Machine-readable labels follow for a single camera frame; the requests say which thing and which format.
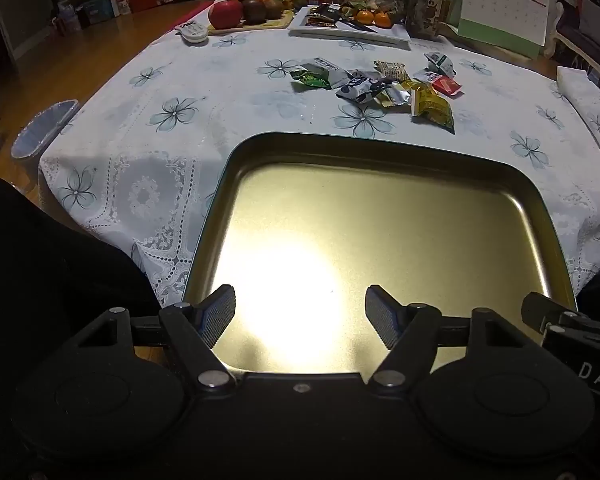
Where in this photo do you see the dark blue white snack packet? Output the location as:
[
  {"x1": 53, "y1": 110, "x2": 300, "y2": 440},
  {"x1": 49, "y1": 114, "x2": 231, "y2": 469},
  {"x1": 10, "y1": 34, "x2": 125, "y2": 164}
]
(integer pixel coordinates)
[{"x1": 336, "y1": 74, "x2": 387, "y2": 104}]

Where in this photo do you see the beige snack packet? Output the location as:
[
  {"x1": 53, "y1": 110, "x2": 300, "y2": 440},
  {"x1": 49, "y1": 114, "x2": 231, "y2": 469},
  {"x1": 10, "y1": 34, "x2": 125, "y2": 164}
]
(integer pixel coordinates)
[{"x1": 373, "y1": 60, "x2": 407, "y2": 81}]

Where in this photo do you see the grey stool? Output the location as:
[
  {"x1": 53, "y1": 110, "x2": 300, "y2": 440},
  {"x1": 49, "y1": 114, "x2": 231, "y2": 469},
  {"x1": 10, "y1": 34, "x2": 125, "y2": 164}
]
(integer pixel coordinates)
[{"x1": 11, "y1": 100, "x2": 80, "y2": 162}]

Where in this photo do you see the gold metal tin tray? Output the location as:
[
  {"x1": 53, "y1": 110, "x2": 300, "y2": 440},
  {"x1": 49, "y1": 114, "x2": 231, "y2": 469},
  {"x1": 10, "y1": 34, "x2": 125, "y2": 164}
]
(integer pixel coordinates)
[{"x1": 182, "y1": 131, "x2": 578, "y2": 376}]

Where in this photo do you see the white green-edged snack packet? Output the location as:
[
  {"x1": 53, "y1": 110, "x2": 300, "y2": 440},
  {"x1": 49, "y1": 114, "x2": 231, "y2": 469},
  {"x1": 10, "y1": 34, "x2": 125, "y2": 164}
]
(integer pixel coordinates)
[{"x1": 424, "y1": 52, "x2": 455, "y2": 77}]

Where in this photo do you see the red apple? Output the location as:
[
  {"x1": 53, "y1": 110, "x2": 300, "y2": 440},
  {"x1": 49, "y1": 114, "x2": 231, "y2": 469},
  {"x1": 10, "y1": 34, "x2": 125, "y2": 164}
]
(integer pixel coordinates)
[{"x1": 208, "y1": 0, "x2": 245, "y2": 30}]

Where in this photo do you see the jar with brown label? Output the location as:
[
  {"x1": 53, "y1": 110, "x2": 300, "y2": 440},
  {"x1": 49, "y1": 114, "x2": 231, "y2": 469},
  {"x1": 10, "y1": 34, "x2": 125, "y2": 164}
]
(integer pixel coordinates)
[{"x1": 404, "y1": 0, "x2": 444, "y2": 41}]

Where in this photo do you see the white grey snack packet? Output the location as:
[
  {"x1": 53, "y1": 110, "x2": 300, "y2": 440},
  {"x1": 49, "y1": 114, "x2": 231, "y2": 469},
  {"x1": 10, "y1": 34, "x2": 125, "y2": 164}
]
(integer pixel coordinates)
[{"x1": 300, "y1": 57, "x2": 354, "y2": 88}]

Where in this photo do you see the white floral tablecloth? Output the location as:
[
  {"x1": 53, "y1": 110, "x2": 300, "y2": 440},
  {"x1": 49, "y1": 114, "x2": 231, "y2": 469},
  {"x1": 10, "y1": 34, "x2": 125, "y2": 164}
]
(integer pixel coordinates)
[{"x1": 37, "y1": 0, "x2": 600, "y2": 311}]

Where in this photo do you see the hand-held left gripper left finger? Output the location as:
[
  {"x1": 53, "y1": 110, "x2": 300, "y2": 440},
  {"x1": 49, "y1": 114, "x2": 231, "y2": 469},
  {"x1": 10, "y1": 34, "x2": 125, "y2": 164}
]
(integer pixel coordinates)
[{"x1": 77, "y1": 284, "x2": 238, "y2": 392}]

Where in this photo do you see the carved white chair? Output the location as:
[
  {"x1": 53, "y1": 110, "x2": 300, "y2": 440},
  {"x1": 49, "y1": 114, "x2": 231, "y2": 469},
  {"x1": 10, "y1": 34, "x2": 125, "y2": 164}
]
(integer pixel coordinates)
[{"x1": 550, "y1": 0, "x2": 600, "y2": 69}]

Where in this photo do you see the desk calendar with green base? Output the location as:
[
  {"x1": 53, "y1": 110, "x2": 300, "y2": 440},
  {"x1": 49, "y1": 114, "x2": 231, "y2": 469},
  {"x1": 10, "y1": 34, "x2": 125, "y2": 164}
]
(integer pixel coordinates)
[{"x1": 456, "y1": 0, "x2": 551, "y2": 59}]

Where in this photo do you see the black snack bar packet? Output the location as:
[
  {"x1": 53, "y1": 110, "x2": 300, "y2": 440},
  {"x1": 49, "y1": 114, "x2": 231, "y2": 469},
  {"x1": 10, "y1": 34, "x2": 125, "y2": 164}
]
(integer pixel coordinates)
[{"x1": 305, "y1": 3, "x2": 342, "y2": 26}]

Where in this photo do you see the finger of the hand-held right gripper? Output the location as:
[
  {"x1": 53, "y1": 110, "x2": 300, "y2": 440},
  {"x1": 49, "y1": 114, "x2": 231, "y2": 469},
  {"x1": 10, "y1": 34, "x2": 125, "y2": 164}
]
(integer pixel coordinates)
[{"x1": 521, "y1": 291, "x2": 589, "y2": 334}]

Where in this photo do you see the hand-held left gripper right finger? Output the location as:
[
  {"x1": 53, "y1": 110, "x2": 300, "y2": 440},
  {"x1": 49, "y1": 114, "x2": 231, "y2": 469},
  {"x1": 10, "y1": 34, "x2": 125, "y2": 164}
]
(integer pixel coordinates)
[{"x1": 365, "y1": 284, "x2": 531, "y2": 391}]

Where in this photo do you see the white rectangular plate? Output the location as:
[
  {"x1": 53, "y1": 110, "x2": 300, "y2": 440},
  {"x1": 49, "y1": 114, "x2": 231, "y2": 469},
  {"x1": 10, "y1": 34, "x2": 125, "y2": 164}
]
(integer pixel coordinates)
[{"x1": 287, "y1": 4, "x2": 412, "y2": 50}]

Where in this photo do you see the white remote control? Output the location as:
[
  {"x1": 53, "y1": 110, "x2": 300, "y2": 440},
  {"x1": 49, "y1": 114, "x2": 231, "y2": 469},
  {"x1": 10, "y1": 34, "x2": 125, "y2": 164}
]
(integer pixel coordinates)
[{"x1": 174, "y1": 21, "x2": 210, "y2": 44}]

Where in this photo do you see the large yellow green snack packet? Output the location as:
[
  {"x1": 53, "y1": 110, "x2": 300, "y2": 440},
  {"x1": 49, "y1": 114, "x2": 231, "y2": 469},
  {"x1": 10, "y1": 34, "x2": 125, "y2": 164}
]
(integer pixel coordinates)
[{"x1": 409, "y1": 85, "x2": 455, "y2": 132}]

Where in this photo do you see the yellow serving board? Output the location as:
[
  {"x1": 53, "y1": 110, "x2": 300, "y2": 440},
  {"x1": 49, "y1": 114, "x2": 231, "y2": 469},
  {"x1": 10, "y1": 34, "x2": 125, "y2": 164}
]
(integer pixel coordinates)
[{"x1": 207, "y1": 7, "x2": 296, "y2": 36}]

